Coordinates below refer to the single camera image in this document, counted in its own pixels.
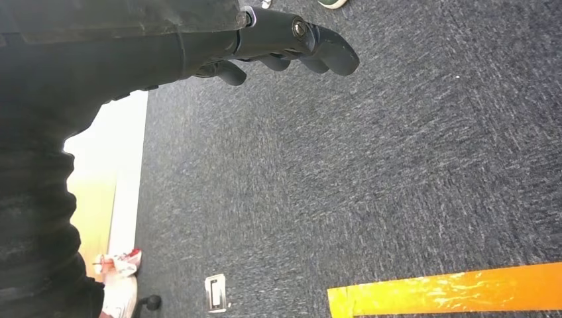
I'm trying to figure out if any pale desk side panel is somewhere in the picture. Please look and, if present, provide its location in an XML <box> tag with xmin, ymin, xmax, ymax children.
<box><xmin>63</xmin><ymin>89</ymin><xmax>149</xmax><ymax>282</ymax></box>

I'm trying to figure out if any black caster wheel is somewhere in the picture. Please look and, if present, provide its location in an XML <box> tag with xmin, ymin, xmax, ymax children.
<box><xmin>131</xmin><ymin>295</ymin><xmax>162</xmax><ymax>318</ymax></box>

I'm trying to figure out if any silver floor socket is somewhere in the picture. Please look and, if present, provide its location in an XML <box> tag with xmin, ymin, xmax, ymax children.
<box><xmin>203</xmin><ymin>274</ymin><xmax>228</xmax><ymax>314</ymax></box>

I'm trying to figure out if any yellow floor tape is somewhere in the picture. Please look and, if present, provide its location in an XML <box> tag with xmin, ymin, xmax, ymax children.
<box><xmin>326</xmin><ymin>262</ymin><xmax>562</xmax><ymax>318</ymax></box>

